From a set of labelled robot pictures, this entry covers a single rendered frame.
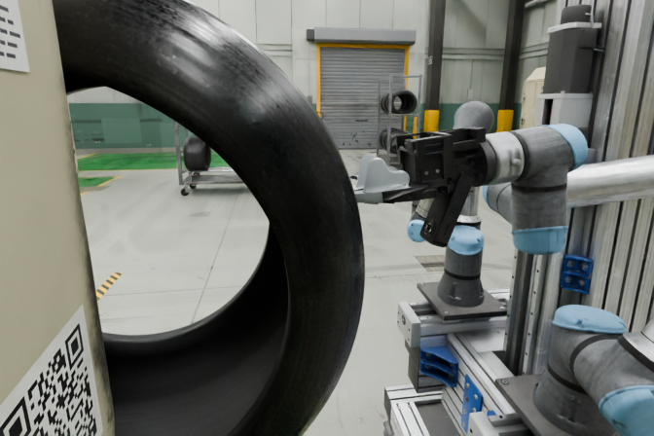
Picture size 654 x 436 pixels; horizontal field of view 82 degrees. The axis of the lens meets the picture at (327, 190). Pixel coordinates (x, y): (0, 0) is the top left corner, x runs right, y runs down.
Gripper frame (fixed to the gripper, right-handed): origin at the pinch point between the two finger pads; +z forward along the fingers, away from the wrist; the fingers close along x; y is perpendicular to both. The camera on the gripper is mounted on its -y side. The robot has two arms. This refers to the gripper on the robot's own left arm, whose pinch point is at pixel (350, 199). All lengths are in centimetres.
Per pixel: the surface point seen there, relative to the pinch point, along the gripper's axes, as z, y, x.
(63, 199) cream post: 20.9, 11.0, 29.3
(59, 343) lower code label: 21.5, 5.3, 31.9
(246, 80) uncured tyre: 11.6, 16.0, 16.7
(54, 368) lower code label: 21.6, 4.6, 32.6
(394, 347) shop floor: -48, -130, -127
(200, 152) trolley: 85, -46, -534
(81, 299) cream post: 21.5, 6.0, 29.3
